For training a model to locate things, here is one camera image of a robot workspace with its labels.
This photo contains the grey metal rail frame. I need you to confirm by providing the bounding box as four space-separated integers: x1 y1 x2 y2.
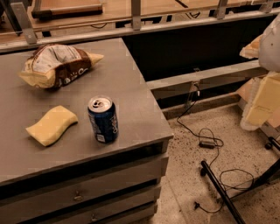
0 8 280 99

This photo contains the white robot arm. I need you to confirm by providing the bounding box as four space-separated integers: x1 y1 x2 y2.
240 15 280 130

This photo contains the grey drawer cabinet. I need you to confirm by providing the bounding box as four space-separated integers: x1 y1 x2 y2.
0 38 172 224

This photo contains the black power adapter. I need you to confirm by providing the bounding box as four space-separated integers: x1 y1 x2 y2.
199 141 215 149

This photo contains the black metal stand leg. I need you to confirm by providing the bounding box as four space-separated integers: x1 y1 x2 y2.
199 136 280 224

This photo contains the drawer knob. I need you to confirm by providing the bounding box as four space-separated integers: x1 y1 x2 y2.
91 214 98 222
73 191 83 201

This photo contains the blue pepsi can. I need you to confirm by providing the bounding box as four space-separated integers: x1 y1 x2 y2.
87 95 118 144

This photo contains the top drawer knob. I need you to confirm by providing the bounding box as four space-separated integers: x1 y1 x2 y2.
73 191 83 201

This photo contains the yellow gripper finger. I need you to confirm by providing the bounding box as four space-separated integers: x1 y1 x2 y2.
240 72 280 130
240 36 262 59

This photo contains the yellow sponge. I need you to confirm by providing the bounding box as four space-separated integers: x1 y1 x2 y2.
26 106 78 146

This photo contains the brown yellow chip bag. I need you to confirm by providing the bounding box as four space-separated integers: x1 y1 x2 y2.
18 44 103 88

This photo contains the lower drawer knob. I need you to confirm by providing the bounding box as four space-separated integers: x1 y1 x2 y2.
91 214 98 222

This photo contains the dark flat board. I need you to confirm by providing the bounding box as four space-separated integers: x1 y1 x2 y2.
31 0 102 19

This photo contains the black cable on floor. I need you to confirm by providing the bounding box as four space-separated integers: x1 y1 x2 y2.
176 83 256 214

